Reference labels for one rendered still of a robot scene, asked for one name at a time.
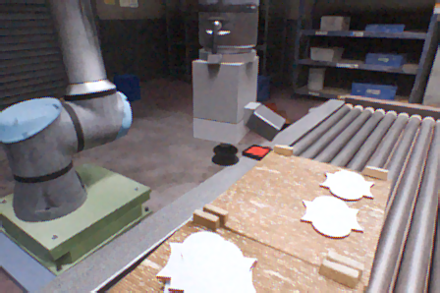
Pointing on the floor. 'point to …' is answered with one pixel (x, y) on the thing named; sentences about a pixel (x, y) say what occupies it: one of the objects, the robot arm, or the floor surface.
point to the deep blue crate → (262, 88)
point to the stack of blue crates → (128, 84)
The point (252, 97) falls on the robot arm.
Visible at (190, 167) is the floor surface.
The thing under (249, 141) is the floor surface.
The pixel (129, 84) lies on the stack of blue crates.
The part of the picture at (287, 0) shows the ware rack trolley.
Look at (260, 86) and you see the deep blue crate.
